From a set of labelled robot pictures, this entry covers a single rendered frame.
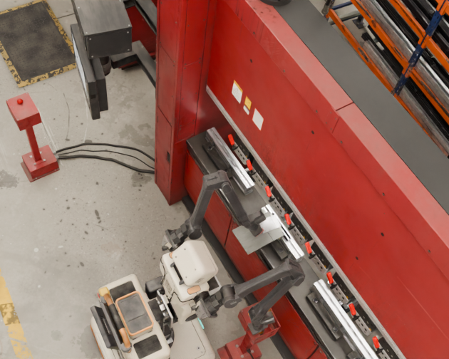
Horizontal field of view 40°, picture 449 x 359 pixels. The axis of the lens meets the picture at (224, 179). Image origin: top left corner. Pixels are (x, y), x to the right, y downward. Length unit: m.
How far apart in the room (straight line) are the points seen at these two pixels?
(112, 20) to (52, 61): 2.45
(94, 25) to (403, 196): 1.77
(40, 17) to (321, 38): 3.69
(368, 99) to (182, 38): 1.10
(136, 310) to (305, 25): 1.82
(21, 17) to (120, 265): 2.61
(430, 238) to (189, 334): 2.15
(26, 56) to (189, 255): 3.10
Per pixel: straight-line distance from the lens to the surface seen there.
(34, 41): 5.95
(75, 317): 4.62
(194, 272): 3.24
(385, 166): 2.60
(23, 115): 4.47
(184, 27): 3.32
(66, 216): 4.92
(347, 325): 3.72
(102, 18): 3.39
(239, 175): 3.98
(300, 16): 3.00
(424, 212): 2.55
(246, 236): 3.75
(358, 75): 2.84
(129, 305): 3.66
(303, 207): 3.35
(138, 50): 4.22
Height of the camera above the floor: 4.37
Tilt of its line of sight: 59 degrees down
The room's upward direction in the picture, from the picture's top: 12 degrees clockwise
